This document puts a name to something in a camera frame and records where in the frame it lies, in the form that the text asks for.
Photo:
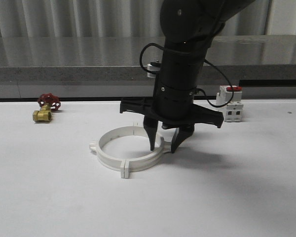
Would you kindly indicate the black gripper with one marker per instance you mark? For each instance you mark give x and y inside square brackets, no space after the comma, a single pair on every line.
[196,114]

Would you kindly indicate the white half pipe clamp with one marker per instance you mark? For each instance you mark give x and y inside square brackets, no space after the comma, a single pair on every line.
[119,149]
[148,160]

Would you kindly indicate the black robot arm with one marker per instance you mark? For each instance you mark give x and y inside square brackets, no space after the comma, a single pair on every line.
[189,27]

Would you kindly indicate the grey stone countertop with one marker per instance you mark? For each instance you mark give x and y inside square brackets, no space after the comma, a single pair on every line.
[108,67]

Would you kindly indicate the brass valve red handwheel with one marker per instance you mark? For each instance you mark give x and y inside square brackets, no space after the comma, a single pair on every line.
[48,103]

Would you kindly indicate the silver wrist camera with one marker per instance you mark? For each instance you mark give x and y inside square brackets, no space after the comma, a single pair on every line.
[153,68]

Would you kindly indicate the white circuit breaker red switch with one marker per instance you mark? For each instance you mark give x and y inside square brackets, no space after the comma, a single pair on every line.
[233,111]

